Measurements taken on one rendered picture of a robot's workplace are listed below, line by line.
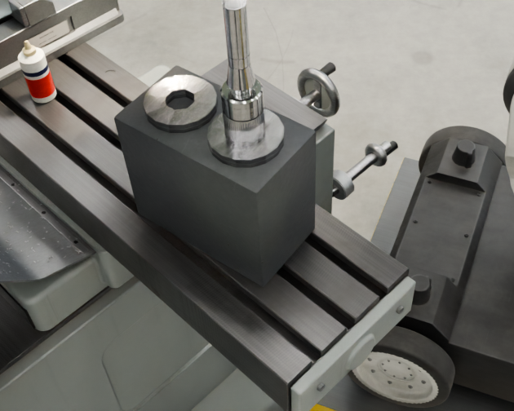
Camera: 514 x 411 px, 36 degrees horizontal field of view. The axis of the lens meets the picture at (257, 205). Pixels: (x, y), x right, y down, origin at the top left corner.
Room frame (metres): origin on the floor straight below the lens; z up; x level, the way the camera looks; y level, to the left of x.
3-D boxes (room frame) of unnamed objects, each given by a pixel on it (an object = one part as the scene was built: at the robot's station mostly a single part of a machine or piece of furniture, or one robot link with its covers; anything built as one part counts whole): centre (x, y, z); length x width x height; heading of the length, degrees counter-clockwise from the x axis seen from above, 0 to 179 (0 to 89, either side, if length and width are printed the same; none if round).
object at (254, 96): (0.65, 0.01, 1.21); 0.05 x 0.05 x 0.01
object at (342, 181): (1.16, -0.24, 0.53); 0.22 x 0.06 x 0.06; 132
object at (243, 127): (0.65, 0.01, 1.18); 0.05 x 0.05 x 0.06
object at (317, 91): (1.24, -0.12, 0.65); 0.16 x 0.12 x 0.12; 132
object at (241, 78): (0.65, 0.01, 1.27); 0.03 x 0.03 x 0.11
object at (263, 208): (0.69, 0.04, 1.05); 0.22 x 0.12 x 0.20; 50
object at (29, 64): (0.98, 0.33, 1.01); 0.04 x 0.04 x 0.11
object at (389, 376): (0.68, -0.23, 0.50); 0.20 x 0.05 x 0.20; 64
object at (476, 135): (1.16, -0.46, 0.50); 0.20 x 0.05 x 0.20; 64
